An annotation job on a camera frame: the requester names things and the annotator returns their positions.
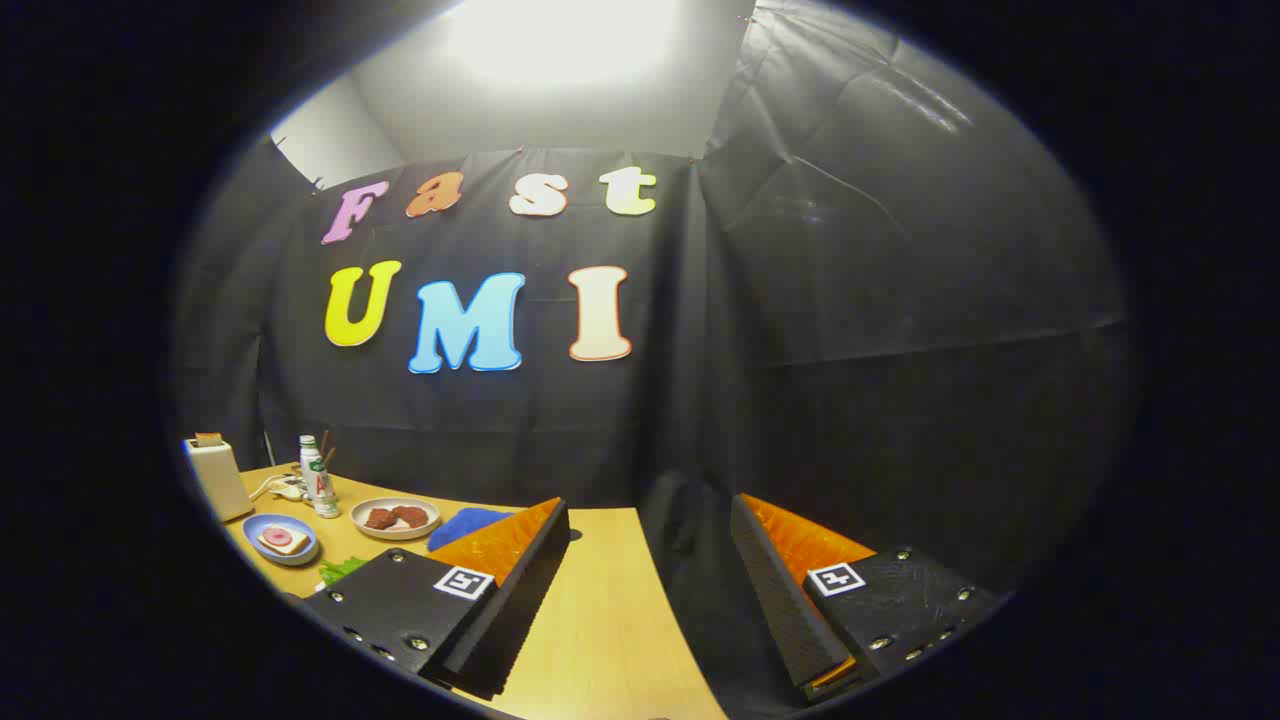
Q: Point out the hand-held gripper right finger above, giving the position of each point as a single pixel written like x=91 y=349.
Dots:
x=780 y=600

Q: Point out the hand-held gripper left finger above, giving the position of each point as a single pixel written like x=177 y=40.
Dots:
x=520 y=610

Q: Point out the green lettuce leaf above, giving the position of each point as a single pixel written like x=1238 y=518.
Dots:
x=340 y=571

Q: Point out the blue towel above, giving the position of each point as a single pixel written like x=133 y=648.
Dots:
x=460 y=525

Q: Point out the brown meat piece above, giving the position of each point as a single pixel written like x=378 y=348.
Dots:
x=412 y=516
x=380 y=519

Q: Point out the beige bowl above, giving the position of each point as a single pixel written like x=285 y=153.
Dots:
x=395 y=534

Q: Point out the white bread slice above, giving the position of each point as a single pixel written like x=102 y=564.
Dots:
x=293 y=547

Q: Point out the white milk bottle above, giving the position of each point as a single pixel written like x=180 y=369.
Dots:
x=318 y=485

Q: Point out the black backdrop cloth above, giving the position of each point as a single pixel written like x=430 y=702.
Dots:
x=800 y=350

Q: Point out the pink ham slice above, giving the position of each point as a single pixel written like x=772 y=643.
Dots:
x=276 y=537

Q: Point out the blue plate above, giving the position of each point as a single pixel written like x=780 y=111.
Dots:
x=255 y=530

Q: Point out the cream toaster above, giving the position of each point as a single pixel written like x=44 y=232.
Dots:
x=222 y=485

